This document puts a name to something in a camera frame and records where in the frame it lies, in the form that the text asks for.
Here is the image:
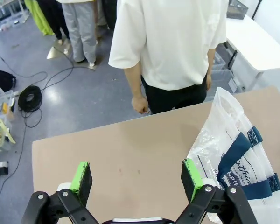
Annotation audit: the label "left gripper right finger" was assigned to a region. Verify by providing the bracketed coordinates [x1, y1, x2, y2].
[175, 158, 257, 224]

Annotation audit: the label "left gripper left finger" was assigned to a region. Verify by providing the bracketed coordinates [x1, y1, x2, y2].
[21, 162, 101, 224]

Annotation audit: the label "translucent shopping bag navy handles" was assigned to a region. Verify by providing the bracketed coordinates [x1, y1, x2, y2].
[186, 87, 280, 224]

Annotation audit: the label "person's right forearm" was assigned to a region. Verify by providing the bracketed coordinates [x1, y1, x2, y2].
[125, 62, 143, 98]

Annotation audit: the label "person's right hand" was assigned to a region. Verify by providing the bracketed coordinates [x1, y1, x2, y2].
[131, 95, 149, 115]

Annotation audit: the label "person's black trousers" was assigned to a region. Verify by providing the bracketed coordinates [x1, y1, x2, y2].
[141, 74, 207, 115]

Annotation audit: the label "large clear storage box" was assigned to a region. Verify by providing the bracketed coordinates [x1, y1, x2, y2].
[211, 67, 236, 91]

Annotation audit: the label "clear plastic storage bin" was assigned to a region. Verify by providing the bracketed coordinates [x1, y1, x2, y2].
[0, 90, 16, 155]

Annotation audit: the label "small clear storage box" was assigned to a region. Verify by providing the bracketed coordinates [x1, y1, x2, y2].
[212, 51, 226, 70]

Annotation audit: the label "black backpack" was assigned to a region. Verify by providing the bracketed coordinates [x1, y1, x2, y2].
[0, 69, 16, 93]

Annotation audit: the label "gold floor plate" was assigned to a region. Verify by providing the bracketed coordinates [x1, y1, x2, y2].
[46, 46, 72, 60]

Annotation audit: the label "white table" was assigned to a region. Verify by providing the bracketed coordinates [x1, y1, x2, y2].
[225, 14, 280, 92]

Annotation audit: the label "bystander in grey trousers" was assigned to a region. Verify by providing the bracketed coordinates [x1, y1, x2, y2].
[62, 0, 99, 65]

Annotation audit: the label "bystander in black trousers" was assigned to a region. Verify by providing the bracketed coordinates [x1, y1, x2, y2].
[38, 0, 71, 46]

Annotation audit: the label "lime green hanging cloth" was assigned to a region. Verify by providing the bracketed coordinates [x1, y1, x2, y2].
[24, 0, 56, 36]

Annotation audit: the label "bystander in beige trousers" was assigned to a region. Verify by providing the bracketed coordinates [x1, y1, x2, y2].
[94, 0, 108, 27]

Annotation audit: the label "dark mesh crate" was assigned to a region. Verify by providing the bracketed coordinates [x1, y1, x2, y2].
[226, 0, 249, 20]

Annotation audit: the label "white metal rack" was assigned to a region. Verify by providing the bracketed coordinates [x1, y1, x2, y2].
[0, 0, 30, 36]

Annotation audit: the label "thin black floor cable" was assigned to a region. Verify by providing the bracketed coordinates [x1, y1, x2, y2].
[0, 108, 43, 224]

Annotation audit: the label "black cable coil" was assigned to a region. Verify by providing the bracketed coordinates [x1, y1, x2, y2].
[18, 85, 43, 112]

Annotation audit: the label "thick black floor cable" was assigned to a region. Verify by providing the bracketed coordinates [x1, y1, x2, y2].
[40, 45, 95, 94]

